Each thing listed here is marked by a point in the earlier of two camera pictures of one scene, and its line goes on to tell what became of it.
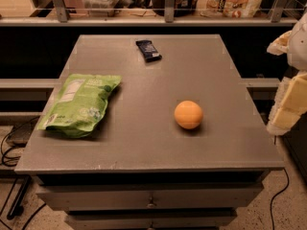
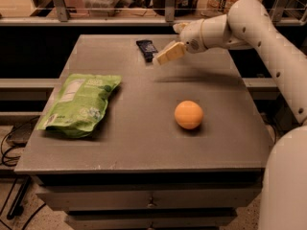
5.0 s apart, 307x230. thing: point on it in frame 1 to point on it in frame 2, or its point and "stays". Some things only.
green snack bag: [81, 105] stays
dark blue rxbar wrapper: [151, 54] stays
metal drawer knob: [151, 204] stays
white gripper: [299, 48] to [191, 35]
